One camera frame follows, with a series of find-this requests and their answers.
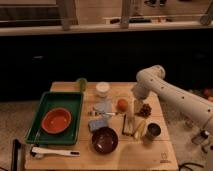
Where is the green cup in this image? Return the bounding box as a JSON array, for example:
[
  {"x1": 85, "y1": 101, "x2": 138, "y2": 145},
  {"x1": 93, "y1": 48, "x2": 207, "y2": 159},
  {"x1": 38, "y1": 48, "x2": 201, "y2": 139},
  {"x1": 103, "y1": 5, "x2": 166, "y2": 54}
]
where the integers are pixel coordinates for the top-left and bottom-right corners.
[{"x1": 77, "y1": 78, "x2": 87, "y2": 92}]

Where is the wooden block with dark edge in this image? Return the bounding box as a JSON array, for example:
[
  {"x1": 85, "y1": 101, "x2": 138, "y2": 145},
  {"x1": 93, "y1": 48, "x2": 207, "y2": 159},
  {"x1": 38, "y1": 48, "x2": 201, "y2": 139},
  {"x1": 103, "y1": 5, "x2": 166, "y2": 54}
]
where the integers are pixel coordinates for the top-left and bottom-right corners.
[{"x1": 122, "y1": 115, "x2": 135, "y2": 136}]

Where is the blue sponge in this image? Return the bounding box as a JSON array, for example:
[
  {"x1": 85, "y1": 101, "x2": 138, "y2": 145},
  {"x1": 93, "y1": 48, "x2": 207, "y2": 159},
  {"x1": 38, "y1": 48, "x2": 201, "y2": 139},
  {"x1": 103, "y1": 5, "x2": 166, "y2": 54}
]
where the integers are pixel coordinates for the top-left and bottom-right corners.
[{"x1": 88, "y1": 119, "x2": 108, "y2": 132}]

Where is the orange bowl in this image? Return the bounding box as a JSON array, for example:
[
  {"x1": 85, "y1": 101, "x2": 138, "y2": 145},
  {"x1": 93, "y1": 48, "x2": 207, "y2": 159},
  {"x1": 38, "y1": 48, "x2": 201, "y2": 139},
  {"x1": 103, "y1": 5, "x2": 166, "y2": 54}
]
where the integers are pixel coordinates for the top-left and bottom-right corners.
[{"x1": 41, "y1": 107, "x2": 72, "y2": 134}]

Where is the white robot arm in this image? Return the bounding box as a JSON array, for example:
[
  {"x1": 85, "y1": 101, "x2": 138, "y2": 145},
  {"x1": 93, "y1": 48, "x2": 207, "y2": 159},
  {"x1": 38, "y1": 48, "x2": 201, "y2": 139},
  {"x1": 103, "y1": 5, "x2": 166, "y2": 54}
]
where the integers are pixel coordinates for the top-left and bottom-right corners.
[{"x1": 132, "y1": 65, "x2": 213, "y2": 135}]

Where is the grey cloth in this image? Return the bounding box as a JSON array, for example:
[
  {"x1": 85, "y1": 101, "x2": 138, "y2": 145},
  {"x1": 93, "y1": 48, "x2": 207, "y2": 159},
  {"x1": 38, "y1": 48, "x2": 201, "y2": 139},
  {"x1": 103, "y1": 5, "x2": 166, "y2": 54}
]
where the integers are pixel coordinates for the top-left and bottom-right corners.
[{"x1": 94, "y1": 99, "x2": 112, "y2": 113}]

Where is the white black brush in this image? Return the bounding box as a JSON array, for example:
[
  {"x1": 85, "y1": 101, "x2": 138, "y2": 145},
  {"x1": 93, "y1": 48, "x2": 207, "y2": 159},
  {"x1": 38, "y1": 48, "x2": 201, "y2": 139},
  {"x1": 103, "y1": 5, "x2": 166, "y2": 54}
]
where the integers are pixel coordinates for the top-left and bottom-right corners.
[{"x1": 32, "y1": 147, "x2": 80, "y2": 157}]

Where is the black chair back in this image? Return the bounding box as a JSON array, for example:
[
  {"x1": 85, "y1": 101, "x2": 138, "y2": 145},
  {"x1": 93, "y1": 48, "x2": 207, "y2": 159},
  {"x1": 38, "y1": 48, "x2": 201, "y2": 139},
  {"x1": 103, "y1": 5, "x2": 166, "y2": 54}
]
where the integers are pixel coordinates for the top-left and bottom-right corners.
[{"x1": 11, "y1": 139, "x2": 21, "y2": 171}]

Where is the green plastic tray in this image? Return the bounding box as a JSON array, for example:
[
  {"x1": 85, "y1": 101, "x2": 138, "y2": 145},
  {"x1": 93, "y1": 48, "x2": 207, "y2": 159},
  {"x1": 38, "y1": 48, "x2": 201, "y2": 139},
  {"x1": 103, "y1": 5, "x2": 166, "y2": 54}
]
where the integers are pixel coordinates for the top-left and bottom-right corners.
[{"x1": 25, "y1": 92, "x2": 83, "y2": 145}]

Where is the red orange apple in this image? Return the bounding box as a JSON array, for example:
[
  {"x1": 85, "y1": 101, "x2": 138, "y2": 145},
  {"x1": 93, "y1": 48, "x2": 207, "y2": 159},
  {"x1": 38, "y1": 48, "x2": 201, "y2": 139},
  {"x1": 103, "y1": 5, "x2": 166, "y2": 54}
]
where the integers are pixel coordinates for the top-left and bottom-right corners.
[{"x1": 117, "y1": 99, "x2": 128, "y2": 112}]

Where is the brown pine cone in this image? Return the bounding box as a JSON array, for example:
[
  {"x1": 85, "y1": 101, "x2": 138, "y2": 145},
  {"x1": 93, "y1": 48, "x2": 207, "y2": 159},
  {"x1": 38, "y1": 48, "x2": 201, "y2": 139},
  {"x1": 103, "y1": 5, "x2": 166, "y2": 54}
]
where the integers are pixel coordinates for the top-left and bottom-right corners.
[{"x1": 137, "y1": 104, "x2": 152, "y2": 118}]

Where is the white cup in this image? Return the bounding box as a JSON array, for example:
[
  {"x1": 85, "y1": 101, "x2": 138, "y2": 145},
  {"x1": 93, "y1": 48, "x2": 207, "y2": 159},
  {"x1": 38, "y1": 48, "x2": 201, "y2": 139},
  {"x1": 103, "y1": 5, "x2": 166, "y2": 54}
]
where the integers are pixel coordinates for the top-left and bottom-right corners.
[{"x1": 96, "y1": 82, "x2": 110, "y2": 97}]

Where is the metal cup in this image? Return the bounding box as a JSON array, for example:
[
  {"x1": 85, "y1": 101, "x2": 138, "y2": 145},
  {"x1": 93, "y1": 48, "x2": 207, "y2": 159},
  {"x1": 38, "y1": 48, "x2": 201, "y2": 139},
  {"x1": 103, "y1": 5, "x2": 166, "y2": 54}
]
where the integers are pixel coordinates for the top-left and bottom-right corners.
[{"x1": 145, "y1": 123, "x2": 161, "y2": 140}]

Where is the silver utensil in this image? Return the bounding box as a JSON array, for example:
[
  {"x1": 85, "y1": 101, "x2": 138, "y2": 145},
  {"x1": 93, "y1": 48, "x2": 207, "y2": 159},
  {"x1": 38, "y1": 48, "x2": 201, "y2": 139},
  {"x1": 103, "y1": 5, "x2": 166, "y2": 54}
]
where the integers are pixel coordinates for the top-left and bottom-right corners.
[{"x1": 88, "y1": 111, "x2": 117, "y2": 116}]

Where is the dark purple bowl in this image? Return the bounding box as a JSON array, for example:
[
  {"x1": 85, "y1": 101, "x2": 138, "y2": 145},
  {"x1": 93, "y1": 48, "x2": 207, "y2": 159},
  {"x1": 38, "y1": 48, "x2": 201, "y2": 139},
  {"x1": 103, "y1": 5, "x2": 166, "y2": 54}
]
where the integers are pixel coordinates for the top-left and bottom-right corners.
[{"x1": 92, "y1": 127, "x2": 118, "y2": 154}]

